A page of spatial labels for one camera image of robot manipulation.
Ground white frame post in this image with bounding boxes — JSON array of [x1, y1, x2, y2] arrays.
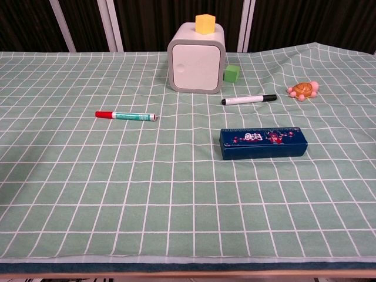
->
[[49, 0, 77, 53], [96, 0, 124, 53], [237, 0, 256, 53]]

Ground white marker black cap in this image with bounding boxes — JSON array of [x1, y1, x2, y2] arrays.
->
[[221, 94, 277, 106]]

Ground green cube block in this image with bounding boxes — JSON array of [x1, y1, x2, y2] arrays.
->
[[223, 64, 241, 83]]

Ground green white checkered tablecloth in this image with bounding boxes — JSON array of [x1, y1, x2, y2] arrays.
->
[[0, 42, 376, 264]]

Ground blue glasses case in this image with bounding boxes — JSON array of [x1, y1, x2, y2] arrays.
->
[[219, 126, 308, 161]]

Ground yellow cube block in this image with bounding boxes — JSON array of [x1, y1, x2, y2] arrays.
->
[[195, 14, 217, 35]]

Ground dark blue table underlay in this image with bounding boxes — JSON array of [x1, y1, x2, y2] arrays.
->
[[0, 262, 376, 274]]

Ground green marker red cap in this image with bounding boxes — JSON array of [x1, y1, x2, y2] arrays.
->
[[95, 110, 157, 122]]

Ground dark pleated curtain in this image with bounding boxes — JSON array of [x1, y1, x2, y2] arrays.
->
[[0, 0, 376, 55]]

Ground orange pink turtle toy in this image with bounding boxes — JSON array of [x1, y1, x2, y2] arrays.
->
[[286, 80, 320, 102]]

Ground white cube cabinet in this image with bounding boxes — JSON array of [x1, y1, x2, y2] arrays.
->
[[167, 22, 226, 95]]

